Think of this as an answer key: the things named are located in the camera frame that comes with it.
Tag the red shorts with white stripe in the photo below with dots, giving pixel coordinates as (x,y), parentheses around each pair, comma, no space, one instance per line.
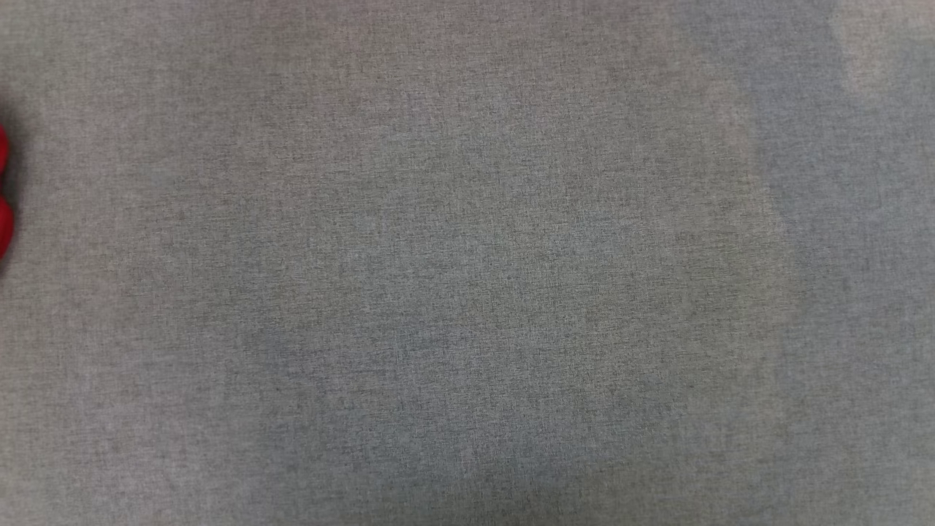
(4,219)

